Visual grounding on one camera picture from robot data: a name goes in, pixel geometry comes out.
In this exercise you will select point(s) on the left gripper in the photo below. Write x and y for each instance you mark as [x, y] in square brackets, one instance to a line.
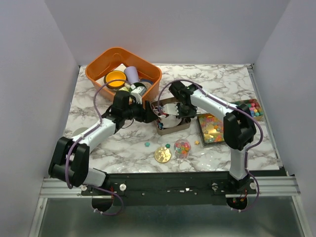
[147, 115]

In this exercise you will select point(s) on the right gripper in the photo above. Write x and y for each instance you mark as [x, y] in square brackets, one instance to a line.
[191, 114]

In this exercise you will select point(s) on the tin of lollipops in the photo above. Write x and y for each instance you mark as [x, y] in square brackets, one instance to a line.
[182, 126]

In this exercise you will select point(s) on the steel scoop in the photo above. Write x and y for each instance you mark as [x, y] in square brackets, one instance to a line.
[169, 121]

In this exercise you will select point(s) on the gold tin of translucent candies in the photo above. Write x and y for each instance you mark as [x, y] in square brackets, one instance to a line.
[211, 130]

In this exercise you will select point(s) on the clear glass jar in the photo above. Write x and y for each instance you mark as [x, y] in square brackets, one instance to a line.
[182, 148]

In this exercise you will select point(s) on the gold jar lid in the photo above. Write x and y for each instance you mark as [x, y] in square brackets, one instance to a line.
[162, 154]

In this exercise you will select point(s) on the gold tin of pastel candies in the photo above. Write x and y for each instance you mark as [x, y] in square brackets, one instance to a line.
[255, 109]

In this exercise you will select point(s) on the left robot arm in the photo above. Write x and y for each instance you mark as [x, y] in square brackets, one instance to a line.
[70, 161]

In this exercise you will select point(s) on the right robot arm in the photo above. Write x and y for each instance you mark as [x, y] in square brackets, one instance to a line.
[238, 125]

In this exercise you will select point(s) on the floral patterned cup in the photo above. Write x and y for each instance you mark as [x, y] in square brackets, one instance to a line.
[147, 83]

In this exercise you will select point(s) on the lavender cup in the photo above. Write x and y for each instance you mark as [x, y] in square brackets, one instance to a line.
[131, 74]

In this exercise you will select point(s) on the orange-lined dark bowl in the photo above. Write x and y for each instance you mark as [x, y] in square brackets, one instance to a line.
[115, 79]

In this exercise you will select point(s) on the orange plastic bin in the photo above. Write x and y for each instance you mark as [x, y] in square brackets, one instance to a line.
[114, 57]

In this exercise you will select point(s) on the white teacup red handle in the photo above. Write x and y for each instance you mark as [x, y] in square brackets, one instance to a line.
[79, 131]

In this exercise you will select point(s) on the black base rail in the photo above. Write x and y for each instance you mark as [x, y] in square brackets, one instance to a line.
[184, 188]

